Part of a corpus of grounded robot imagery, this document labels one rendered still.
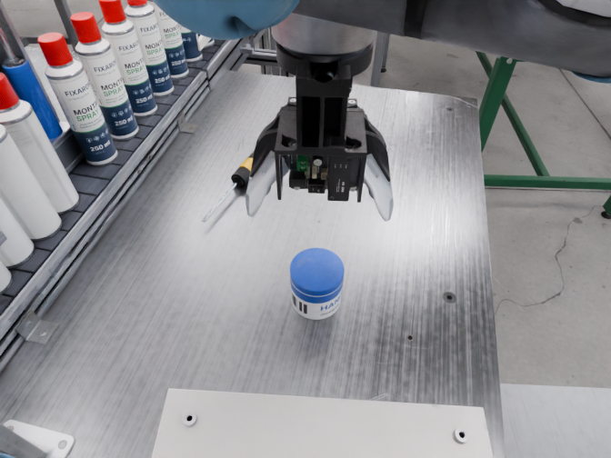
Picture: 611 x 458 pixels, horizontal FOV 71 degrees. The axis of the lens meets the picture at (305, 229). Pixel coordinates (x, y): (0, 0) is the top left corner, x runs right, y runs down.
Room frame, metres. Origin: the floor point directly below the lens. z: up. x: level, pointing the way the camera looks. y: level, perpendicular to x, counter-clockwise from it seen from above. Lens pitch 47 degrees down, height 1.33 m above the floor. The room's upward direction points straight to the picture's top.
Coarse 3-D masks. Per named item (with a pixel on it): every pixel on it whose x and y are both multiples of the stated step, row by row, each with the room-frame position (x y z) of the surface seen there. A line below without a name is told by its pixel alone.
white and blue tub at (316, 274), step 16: (304, 256) 0.35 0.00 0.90; (320, 256) 0.35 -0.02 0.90; (336, 256) 0.35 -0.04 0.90; (304, 272) 0.32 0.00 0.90; (320, 272) 0.32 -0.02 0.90; (336, 272) 0.32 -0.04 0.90; (304, 288) 0.30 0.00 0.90; (320, 288) 0.30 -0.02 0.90; (336, 288) 0.31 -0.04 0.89; (304, 304) 0.30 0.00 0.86; (320, 304) 0.30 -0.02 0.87; (336, 304) 0.31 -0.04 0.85
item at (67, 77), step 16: (48, 48) 0.57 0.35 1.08; (64, 48) 0.58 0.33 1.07; (48, 64) 0.57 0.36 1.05; (64, 64) 0.57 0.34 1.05; (80, 64) 0.59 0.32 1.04; (48, 80) 0.56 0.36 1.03; (64, 80) 0.56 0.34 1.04; (80, 80) 0.57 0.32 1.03; (64, 96) 0.56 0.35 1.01; (80, 96) 0.56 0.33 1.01; (64, 112) 0.56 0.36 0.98; (80, 112) 0.56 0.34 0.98; (96, 112) 0.58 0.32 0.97; (80, 128) 0.56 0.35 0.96; (96, 128) 0.57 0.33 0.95; (80, 144) 0.56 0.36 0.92; (96, 144) 0.56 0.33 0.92; (112, 144) 0.58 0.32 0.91; (96, 160) 0.56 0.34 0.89; (112, 160) 0.57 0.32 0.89
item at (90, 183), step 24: (192, 72) 0.88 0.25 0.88; (168, 96) 0.78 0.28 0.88; (144, 120) 0.70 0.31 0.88; (120, 144) 0.62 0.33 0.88; (96, 168) 0.55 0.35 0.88; (120, 168) 0.56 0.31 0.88; (96, 192) 0.50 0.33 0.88; (72, 216) 0.44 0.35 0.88; (48, 240) 0.40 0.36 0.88; (24, 264) 0.35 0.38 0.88; (0, 312) 0.28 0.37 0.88
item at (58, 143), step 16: (0, 0) 0.59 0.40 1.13; (0, 16) 0.59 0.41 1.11; (0, 32) 0.56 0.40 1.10; (16, 32) 0.60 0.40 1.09; (0, 48) 0.60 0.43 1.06; (16, 48) 0.59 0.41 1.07; (0, 64) 0.60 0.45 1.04; (32, 64) 0.60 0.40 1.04; (64, 128) 0.58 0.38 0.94; (64, 144) 0.55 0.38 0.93; (64, 160) 0.54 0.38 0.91; (80, 160) 0.57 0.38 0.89
